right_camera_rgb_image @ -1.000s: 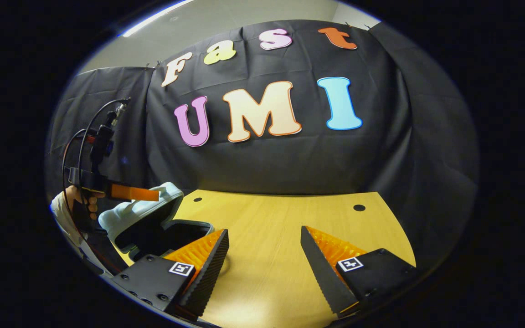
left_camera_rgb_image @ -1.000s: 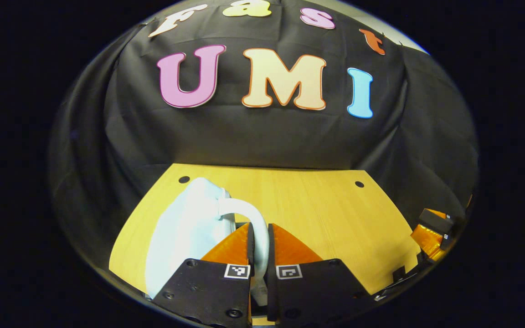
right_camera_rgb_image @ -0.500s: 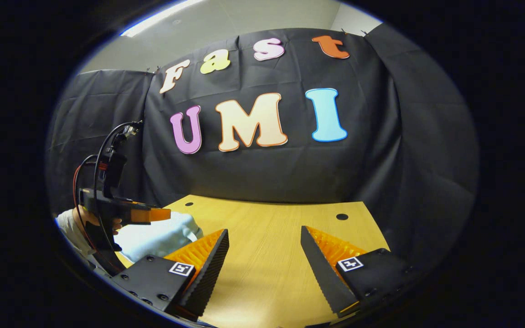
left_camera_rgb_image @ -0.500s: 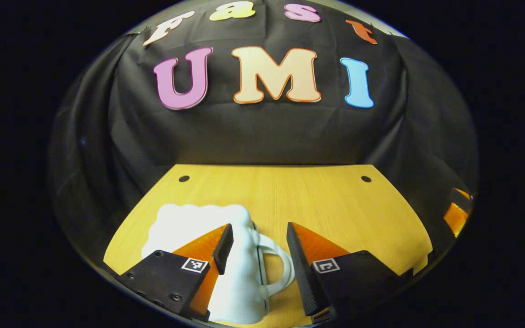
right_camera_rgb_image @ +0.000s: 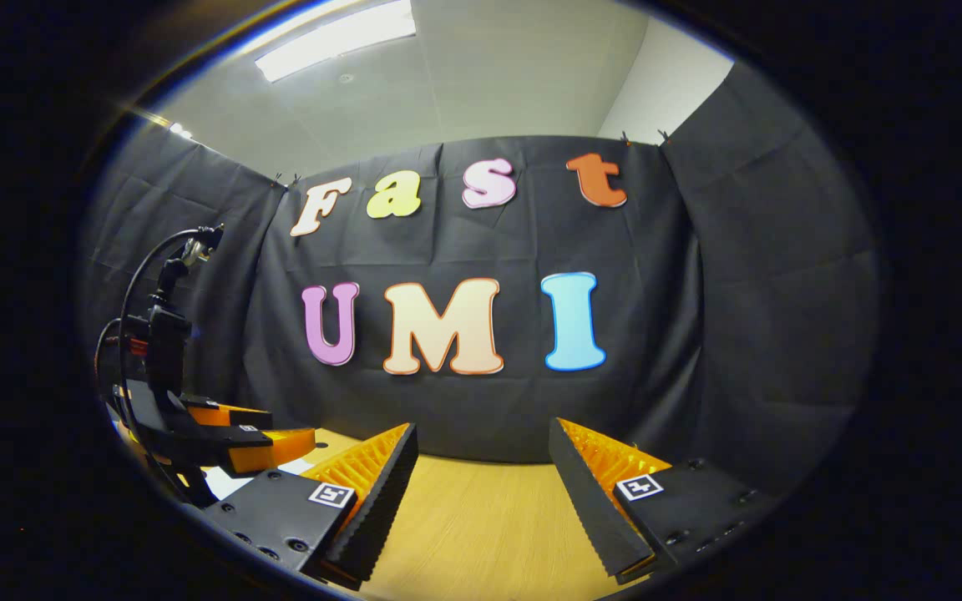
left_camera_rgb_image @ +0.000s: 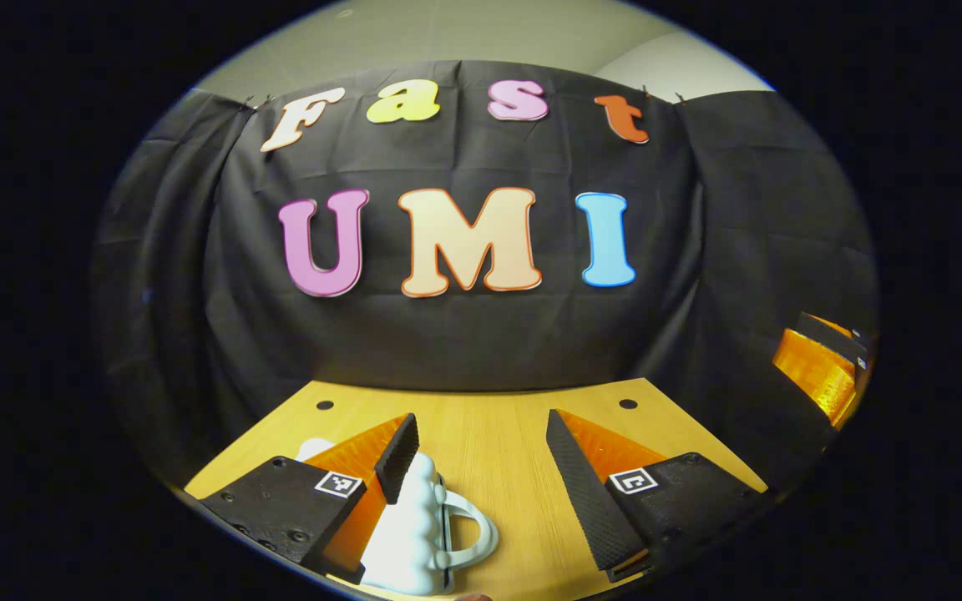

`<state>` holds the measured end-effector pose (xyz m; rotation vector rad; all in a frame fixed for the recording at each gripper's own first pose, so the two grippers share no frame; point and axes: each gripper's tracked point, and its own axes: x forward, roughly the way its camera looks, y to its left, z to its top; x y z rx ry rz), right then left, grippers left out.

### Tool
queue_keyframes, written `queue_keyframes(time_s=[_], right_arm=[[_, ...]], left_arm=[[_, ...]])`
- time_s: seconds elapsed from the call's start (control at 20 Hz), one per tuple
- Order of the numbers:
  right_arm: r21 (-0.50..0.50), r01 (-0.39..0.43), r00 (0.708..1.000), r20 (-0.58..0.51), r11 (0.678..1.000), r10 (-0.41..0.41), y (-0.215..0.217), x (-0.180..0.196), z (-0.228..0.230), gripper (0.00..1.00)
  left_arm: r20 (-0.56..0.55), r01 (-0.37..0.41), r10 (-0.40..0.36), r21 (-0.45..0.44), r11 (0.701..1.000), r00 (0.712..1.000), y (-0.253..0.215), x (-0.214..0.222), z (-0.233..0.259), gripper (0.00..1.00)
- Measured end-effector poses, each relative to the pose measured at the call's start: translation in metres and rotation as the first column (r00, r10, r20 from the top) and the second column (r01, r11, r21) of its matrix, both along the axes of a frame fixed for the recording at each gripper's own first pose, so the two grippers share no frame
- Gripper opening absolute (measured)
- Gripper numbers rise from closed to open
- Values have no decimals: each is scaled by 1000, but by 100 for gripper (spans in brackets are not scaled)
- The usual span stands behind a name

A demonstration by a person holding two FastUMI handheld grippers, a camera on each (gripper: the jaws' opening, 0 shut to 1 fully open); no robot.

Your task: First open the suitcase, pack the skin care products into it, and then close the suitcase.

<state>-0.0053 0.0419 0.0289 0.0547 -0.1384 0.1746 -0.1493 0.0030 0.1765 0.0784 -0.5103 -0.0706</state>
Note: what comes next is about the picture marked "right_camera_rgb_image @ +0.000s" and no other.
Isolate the light blue suitcase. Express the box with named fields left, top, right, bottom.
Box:
left=200, top=463, right=283, bottom=502

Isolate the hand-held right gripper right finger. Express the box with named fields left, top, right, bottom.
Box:
left=548, top=417, right=774, bottom=583

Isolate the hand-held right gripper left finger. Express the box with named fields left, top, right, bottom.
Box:
left=200, top=423, right=419, bottom=591

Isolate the long ceiling light panel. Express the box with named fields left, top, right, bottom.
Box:
left=254, top=0, right=417, bottom=83

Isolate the black backdrop cloth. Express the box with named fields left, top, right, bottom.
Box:
left=76, top=63, right=881, bottom=502

